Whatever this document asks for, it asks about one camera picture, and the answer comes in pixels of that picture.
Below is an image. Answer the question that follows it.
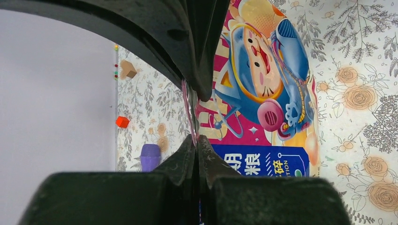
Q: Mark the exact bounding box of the floral tablecloth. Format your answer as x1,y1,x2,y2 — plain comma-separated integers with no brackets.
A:
116,0,398,225

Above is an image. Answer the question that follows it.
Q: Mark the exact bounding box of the brown wooden block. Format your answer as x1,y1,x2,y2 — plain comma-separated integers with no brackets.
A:
120,60,137,80

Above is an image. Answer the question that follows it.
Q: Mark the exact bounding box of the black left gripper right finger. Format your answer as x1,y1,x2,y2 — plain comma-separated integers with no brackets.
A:
198,135,350,225

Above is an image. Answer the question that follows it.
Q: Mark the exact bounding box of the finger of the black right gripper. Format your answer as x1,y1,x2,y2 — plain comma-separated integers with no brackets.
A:
0,0,196,86
186,0,230,102

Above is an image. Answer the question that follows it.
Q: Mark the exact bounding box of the purple plastic cylinder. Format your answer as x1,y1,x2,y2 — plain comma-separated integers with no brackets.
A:
140,144,161,172

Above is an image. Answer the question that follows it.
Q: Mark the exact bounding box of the small red cube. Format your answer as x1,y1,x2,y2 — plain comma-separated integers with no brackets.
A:
115,116,130,128

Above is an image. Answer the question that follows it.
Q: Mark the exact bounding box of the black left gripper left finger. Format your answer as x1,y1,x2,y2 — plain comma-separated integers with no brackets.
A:
19,135,197,225

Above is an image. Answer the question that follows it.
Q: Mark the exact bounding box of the cat food bag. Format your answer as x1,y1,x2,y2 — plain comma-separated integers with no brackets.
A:
184,0,320,183

